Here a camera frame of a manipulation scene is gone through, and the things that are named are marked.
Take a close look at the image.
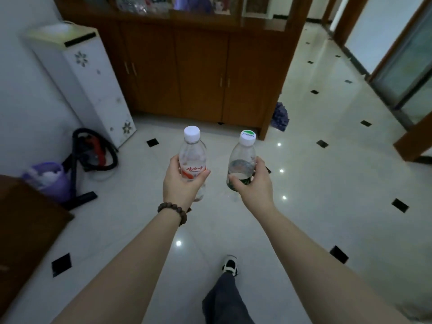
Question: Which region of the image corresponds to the wooden cabinet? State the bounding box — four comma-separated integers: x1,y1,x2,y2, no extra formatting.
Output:
52,0,314,141

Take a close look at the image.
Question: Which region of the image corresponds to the black and red vacuum cleaner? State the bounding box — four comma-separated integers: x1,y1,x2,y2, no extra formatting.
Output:
61,128,119,210

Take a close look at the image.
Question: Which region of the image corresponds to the person's left hand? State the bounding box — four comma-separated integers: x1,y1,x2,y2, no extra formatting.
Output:
163,154,211,213

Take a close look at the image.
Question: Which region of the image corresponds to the wooden furniture piece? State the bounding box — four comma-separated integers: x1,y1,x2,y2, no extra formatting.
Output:
393,111,432,162

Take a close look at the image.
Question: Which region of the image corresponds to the sliding glass door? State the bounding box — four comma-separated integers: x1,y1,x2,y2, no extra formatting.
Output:
367,0,432,127

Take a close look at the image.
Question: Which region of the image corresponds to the person's right forearm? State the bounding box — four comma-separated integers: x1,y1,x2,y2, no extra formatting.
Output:
258,207,412,324

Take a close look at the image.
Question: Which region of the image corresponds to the purple bag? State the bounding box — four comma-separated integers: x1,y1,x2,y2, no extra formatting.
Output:
271,102,290,132

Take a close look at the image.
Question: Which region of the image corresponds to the white floral storage cabinet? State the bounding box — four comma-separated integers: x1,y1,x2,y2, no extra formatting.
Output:
23,22,137,149

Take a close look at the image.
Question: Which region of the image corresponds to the clear bottle with red label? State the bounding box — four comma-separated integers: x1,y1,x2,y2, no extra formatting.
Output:
178,126,207,202

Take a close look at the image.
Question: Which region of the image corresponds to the brown bead bracelet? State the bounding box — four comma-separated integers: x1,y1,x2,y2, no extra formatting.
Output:
157,202,187,227

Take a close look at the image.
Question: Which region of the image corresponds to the dark wooden table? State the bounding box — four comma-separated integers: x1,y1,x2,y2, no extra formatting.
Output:
0,175,75,314

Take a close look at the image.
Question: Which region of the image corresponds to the person's right hand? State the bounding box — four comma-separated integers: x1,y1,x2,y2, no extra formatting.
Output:
228,156,276,220

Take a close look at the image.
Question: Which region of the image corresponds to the white and black shoe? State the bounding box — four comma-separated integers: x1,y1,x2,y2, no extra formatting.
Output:
222,255,239,277

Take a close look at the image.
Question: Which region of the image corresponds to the person's left forearm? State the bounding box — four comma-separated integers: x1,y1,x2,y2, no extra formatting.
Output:
51,204,187,324

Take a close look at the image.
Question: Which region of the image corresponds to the person's trouser leg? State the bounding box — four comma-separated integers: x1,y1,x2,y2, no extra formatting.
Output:
202,272,256,324

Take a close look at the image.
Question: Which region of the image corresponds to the purple waste bin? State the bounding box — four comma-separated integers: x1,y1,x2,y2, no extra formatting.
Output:
22,162,72,203

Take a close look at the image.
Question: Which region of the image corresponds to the clear bottle with green label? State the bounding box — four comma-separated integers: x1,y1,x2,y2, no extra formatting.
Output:
226,130,257,192

